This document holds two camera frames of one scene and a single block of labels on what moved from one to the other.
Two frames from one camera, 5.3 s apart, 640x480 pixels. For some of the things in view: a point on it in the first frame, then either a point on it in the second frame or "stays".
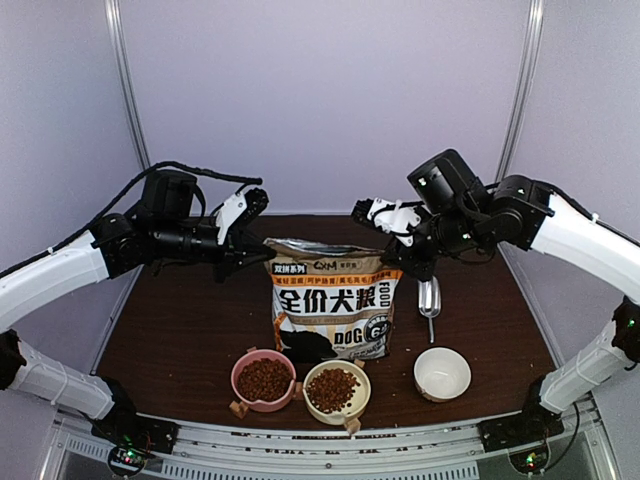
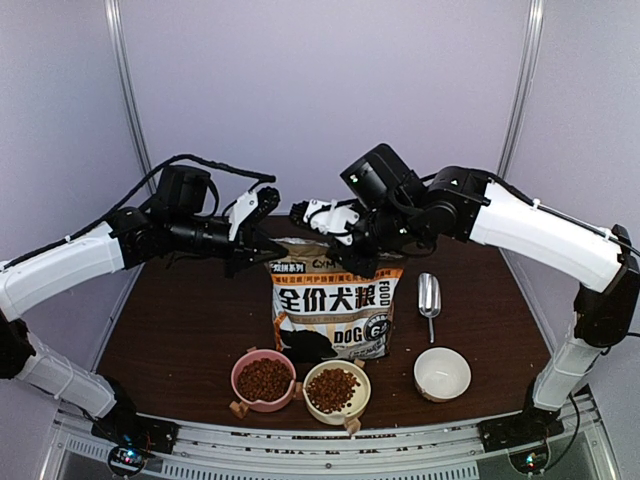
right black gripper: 422,269 → 362,266
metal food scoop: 429,300 stays
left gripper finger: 249,241 → 262,235
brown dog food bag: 330,302 stays
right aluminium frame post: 516,118 stays
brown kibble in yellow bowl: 331,390 stays
